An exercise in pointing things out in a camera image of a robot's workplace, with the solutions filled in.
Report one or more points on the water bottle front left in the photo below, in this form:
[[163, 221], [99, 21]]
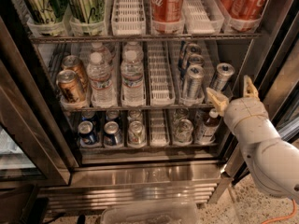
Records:
[[99, 74]]

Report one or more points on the white empty tray top right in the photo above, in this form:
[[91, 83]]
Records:
[[201, 11]]

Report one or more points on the green can top left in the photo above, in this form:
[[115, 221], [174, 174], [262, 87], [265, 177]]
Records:
[[46, 11]]

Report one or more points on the water bottle front right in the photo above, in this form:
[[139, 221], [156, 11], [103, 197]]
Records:
[[132, 78]]

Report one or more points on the brown tea bottle white cap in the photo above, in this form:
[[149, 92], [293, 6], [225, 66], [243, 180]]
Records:
[[207, 126]]

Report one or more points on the water bottle back left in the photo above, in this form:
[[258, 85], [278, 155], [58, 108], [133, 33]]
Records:
[[102, 49]]

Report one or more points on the red coke can centre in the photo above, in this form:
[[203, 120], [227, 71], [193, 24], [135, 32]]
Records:
[[166, 10]]

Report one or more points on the gold can back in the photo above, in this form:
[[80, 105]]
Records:
[[73, 62]]

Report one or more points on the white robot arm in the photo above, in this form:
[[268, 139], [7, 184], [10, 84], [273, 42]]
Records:
[[273, 163]]

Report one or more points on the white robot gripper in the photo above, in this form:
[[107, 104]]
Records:
[[244, 110]]

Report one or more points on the white empty tray bottom shelf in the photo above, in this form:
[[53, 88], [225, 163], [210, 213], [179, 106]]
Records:
[[158, 129]]

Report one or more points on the white empty tray shelf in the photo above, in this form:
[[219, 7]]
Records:
[[161, 88], [128, 17], [158, 129]]

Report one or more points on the white empty tray top shelf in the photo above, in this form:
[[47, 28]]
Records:
[[128, 17]]

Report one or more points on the gold can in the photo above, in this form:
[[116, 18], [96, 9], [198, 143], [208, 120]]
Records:
[[70, 86], [73, 62]]

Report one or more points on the redbull can back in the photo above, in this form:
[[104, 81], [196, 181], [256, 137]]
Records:
[[185, 49]]

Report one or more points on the redbull can middle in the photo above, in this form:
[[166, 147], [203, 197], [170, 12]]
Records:
[[189, 60]]

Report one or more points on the silver redbull can lane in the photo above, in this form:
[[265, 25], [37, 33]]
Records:
[[221, 77]]

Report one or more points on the blue pepsi can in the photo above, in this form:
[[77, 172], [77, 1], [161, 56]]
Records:
[[112, 134], [114, 115], [92, 117], [87, 133]]

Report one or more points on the blue pepsi can front left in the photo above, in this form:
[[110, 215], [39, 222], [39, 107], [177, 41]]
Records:
[[87, 133]]

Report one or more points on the gold can front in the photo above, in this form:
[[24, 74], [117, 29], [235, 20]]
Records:
[[70, 86]]

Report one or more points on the water bottle back right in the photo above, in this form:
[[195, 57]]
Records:
[[133, 45]]

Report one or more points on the steel fridge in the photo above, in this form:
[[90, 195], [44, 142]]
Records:
[[117, 146]]

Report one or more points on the silver redbull can front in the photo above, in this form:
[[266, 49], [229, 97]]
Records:
[[192, 81]]

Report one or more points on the white empty tray middle shelf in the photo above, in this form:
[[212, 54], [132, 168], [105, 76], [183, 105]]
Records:
[[161, 88]]

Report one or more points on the water bottle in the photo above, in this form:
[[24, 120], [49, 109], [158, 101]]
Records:
[[102, 49], [133, 45], [99, 74], [132, 78]]

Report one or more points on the blue pepsi can back left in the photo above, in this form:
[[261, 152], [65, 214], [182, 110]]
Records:
[[92, 117]]

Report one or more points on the green can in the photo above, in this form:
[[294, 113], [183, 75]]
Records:
[[46, 11], [88, 11]]

